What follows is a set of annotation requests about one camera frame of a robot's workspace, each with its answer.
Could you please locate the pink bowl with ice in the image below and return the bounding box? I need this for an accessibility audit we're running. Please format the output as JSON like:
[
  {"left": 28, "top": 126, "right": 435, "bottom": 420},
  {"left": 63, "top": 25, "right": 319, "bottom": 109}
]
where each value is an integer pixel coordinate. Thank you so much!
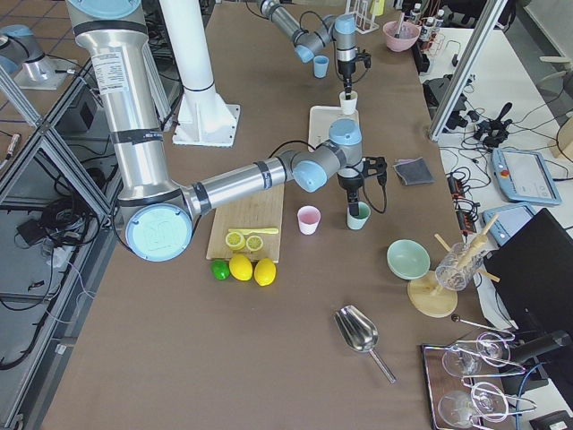
[{"left": 382, "top": 21, "right": 421, "bottom": 52}]

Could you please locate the lemon half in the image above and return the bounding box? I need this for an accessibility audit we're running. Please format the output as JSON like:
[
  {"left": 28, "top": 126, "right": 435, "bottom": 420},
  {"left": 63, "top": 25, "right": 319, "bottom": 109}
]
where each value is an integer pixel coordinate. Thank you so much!
[
  {"left": 245, "top": 235, "right": 264, "bottom": 253},
  {"left": 225, "top": 231, "right": 246, "bottom": 251}
]

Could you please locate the pink plastic cup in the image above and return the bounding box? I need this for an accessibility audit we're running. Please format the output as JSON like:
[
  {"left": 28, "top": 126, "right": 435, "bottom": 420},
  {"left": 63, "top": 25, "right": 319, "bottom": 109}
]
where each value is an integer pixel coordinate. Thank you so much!
[{"left": 297, "top": 205, "right": 321, "bottom": 236}]

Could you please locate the beige rabbit tray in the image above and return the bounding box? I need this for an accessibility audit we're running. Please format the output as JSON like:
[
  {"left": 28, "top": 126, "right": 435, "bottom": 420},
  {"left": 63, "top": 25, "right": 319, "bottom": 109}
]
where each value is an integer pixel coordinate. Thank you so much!
[{"left": 308, "top": 106, "right": 362, "bottom": 152}]

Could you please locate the yellow lemon middle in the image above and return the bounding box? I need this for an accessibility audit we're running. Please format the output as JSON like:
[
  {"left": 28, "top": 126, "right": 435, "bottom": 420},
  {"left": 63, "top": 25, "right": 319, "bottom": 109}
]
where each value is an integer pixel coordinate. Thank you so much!
[{"left": 228, "top": 254, "right": 253, "bottom": 281}]

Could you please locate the blue plastic cup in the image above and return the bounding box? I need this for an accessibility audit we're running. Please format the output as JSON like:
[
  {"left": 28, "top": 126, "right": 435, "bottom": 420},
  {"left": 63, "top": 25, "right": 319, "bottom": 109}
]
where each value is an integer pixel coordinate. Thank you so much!
[{"left": 312, "top": 55, "right": 329, "bottom": 79}]

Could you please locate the lemon half lower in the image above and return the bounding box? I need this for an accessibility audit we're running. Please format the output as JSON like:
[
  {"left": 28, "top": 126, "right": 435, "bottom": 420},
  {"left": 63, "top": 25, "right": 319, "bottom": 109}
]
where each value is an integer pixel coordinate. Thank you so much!
[{"left": 245, "top": 235, "right": 264, "bottom": 253}]

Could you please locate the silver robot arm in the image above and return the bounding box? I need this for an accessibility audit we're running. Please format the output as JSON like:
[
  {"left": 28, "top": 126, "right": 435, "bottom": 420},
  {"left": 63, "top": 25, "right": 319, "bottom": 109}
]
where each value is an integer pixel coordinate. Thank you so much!
[
  {"left": 67, "top": 1, "right": 363, "bottom": 262},
  {"left": 256, "top": 0, "right": 358, "bottom": 99}
]

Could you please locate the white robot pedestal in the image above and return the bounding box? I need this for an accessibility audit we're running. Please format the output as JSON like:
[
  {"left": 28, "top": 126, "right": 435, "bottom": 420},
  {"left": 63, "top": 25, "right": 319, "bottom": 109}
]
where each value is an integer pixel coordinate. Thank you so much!
[{"left": 160, "top": 0, "right": 240, "bottom": 148}]

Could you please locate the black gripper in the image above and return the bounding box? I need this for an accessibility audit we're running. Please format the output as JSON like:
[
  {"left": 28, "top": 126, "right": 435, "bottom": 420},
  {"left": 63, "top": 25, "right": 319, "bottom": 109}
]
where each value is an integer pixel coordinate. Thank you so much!
[
  {"left": 338, "top": 175, "right": 363, "bottom": 216},
  {"left": 336, "top": 47, "right": 356, "bottom": 99}
]

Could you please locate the clear glass cup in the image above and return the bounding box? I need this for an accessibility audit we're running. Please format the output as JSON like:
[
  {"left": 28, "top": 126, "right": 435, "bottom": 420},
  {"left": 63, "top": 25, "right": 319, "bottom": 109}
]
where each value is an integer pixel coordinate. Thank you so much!
[{"left": 435, "top": 243, "right": 485, "bottom": 291}]

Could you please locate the green lime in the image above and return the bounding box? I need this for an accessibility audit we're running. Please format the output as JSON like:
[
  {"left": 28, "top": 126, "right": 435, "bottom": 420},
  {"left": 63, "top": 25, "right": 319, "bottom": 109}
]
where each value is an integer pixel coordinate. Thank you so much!
[{"left": 210, "top": 260, "right": 231, "bottom": 280}]

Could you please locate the cream plastic cup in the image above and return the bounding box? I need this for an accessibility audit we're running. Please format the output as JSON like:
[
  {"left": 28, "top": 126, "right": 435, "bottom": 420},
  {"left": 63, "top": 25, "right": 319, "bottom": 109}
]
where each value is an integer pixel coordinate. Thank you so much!
[{"left": 339, "top": 90, "right": 358, "bottom": 116}]

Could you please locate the aluminium frame post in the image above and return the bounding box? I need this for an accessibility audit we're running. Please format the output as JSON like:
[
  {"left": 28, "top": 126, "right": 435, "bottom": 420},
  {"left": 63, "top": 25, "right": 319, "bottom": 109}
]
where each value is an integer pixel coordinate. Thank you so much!
[{"left": 428, "top": 0, "right": 507, "bottom": 142}]

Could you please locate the wine glass tray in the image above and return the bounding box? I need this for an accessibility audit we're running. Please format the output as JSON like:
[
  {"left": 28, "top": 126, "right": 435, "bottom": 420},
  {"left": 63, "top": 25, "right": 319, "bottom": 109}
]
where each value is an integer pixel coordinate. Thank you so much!
[{"left": 421, "top": 331, "right": 536, "bottom": 429}]

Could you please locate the wooden cutting board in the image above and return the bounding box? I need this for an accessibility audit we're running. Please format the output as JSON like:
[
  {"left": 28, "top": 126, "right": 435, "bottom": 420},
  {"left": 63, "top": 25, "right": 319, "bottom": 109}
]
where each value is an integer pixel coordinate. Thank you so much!
[{"left": 206, "top": 185, "right": 285, "bottom": 260}]

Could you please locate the black laptop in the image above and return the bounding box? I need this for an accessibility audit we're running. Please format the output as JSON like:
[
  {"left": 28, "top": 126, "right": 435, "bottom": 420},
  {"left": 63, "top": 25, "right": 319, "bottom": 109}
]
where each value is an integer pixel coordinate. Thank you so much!
[{"left": 485, "top": 209, "right": 572, "bottom": 333}]

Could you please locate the white wire rack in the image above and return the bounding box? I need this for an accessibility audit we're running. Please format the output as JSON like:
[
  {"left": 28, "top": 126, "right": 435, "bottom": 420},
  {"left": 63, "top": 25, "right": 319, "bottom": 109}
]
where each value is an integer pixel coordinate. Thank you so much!
[{"left": 345, "top": 0, "right": 380, "bottom": 34}]

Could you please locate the metal scoop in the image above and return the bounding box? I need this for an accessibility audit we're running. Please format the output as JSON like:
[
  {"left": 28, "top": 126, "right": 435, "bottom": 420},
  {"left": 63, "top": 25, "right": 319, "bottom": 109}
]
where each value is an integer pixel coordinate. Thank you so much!
[{"left": 334, "top": 305, "right": 397, "bottom": 383}]

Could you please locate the lemon half upper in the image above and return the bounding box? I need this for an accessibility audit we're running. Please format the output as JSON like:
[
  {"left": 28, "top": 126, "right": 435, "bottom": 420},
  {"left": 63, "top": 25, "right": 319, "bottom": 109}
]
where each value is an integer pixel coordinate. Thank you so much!
[{"left": 225, "top": 231, "right": 246, "bottom": 251}]

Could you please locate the green bowl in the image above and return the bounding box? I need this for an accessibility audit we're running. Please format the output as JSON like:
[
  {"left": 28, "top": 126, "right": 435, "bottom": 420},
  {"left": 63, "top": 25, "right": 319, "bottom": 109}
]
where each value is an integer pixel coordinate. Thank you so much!
[{"left": 387, "top": 239, "right": 431, "bottom": 280}]

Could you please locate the yellow lemon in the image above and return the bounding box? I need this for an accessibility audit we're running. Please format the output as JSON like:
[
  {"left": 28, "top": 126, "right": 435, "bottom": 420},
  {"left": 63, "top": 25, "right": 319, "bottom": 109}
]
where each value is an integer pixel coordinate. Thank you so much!
[
  {"left": 254, "top": 258, "right": 277, "bottom": 287},
  {"left": 228, "top": 254, "right": 253, "bottom": 281}
]

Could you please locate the green plastic cup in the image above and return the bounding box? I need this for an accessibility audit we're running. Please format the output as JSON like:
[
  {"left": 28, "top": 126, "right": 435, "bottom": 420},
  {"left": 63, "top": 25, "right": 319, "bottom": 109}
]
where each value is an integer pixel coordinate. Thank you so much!
[{"left": 346, "top": 202, "right": 371, "bottom": 230}]

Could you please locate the yellow plastic knife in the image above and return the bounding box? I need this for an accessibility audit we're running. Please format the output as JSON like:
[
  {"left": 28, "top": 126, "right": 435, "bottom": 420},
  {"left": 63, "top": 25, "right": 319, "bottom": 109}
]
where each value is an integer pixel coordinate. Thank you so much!
[{"left": 228, "top": 228, "right": 279, "bottom": 235}]

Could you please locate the metal muddler in bowl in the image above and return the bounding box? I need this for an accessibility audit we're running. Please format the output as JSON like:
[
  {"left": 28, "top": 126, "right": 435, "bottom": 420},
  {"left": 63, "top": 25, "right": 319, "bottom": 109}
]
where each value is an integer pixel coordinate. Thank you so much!
[{"left": 394, "top": 12, "right": 405, "bottom": 39}]

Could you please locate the grey folded cloth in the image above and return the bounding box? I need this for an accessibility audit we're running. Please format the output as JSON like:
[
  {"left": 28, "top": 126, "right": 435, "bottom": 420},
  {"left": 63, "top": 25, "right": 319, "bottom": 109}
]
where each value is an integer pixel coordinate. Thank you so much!
[{"left": 393, "top": 158, "right": 435, "bottom": 186}]

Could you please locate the wooden cup stand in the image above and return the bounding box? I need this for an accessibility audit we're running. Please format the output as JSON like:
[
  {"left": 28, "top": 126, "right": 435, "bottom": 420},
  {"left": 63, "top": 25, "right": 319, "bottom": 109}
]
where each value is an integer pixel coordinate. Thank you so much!
[{"left": 407, "top": 214, "right": 500, "bottom": 318}]

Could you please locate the yellow lemon outer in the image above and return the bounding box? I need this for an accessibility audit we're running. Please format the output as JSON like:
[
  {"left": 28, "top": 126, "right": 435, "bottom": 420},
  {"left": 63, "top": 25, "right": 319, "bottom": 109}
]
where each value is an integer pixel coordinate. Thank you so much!
[{"left": 254, "top": 258, "right": 277, "bottom": 287}]

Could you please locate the blue teach pendant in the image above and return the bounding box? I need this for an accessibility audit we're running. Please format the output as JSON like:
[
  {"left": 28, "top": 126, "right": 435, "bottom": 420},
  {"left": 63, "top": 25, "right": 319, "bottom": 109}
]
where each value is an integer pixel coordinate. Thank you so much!
[{"left": 492, "top": 148, "right": 562, "bottom": 206}]

